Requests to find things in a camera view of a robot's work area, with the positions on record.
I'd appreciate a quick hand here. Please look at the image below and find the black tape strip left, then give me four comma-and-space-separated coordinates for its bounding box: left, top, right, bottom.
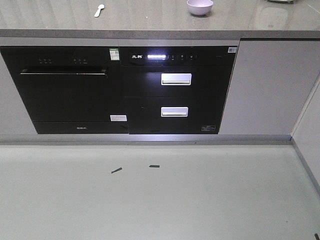
111, 167, 123, 174

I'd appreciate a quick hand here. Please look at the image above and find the light green plastic spoon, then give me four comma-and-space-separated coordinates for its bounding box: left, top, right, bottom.
94, 4, 105, 18

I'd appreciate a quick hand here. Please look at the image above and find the grey cabinet door right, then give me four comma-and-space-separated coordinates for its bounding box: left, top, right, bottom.
219, 40, 320, 135

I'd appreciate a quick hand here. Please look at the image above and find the black disinfection cabinet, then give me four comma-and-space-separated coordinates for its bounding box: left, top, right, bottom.
120, 45, 237, 135

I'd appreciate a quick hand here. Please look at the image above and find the grey cabinet panel left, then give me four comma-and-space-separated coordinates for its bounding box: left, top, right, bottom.
0, 58, 37, 135

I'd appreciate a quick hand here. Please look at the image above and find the white blender appliance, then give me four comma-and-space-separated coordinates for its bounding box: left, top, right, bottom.
267, 0, 295, 4

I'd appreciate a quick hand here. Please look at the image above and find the purple plastic bowl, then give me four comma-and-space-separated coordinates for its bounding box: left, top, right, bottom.
187, 0, 213, 16

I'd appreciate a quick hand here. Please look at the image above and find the black built-in dishwasher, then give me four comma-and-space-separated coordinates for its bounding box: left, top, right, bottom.
0, 37, 129, 134

